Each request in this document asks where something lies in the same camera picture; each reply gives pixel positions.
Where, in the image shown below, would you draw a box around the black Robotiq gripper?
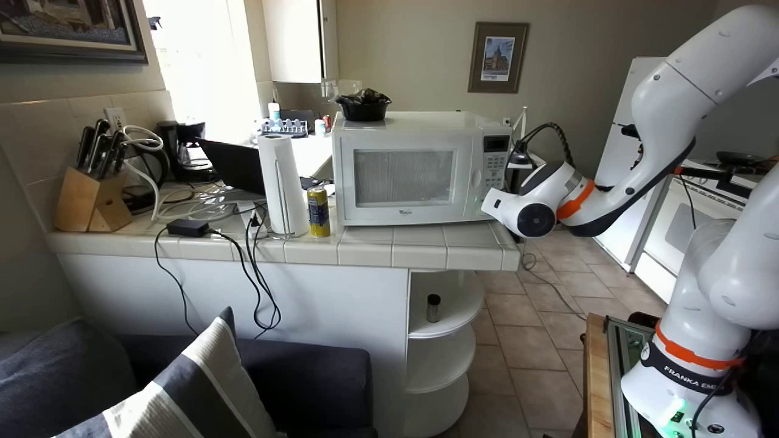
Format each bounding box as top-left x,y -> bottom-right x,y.
502,135 -> 539,195

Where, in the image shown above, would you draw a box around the white microwave door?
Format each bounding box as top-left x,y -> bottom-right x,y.
330,123 -> 490,228

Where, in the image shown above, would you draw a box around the white microwave oven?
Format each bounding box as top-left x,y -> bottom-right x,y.
328,110 -> 517,230

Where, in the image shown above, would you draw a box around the white refrigerator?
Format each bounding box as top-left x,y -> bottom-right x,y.
576,54 -> 687,274

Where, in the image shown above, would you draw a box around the small framed building picture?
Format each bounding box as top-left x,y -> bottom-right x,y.
465,20 -> 534,95

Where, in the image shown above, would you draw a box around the white stove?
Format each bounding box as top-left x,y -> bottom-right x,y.
631,152 -> 779,307

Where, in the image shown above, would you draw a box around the black bowl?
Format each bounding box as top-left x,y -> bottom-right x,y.
333,86 -> 395,123

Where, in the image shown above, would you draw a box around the white round corner shelf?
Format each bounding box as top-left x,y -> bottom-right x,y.
405,270 -> 486,438

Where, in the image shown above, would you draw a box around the yellow spray can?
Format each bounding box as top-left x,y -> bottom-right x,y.
305,184 -> 333,241

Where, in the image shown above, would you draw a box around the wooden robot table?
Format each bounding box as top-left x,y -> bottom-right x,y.
569,312 -> 666,438

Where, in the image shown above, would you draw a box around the dish rack with dishes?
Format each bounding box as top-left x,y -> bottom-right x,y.
255,114 -> 316,142

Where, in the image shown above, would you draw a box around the white paper towel roll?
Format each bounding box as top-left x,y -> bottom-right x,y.
255,132 -> 311,238

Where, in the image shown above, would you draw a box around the black laptop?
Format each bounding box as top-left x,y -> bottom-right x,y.
196,135 -> 267,196

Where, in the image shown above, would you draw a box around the white tiled counter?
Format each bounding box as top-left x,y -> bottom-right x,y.
43,179 -> 524,438

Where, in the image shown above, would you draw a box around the dark blue sofa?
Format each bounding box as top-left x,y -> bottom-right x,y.
0,318 -> 377,438

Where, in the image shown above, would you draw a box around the black power adapter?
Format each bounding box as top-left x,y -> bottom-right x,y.
165,217 -> 215,241

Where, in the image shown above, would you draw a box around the black coffee maker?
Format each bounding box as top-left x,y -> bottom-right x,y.
153,118 -> 215,184

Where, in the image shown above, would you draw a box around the blue white striped pillow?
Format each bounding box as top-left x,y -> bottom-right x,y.
53,305 -> 279,438

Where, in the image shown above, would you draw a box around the wooden knife block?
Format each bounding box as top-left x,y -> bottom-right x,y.
53,166 -> 137,236

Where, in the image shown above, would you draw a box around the large dark framed picture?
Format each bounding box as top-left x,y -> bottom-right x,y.
0,0 -> 151,66

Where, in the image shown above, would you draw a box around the grey cushion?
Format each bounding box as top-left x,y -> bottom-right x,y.
0,317 -> 139,438

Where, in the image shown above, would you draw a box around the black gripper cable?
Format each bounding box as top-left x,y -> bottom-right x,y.
517,118 -> 576,168

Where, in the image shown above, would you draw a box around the black floor cable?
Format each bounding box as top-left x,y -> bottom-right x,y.
519,234 -> 588,323

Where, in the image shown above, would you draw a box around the white wall cabinet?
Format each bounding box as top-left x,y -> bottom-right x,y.
259,0 -> 328,86

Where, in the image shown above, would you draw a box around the black hanging cable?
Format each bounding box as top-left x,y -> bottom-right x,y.
206,206 -> 284,340
151,225 -> 201,335

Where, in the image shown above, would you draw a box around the white coiled cable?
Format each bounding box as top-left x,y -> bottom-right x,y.
116,121 -> 167,225

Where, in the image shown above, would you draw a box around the black handled knives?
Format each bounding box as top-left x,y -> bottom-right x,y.
76,116 -> 128,183

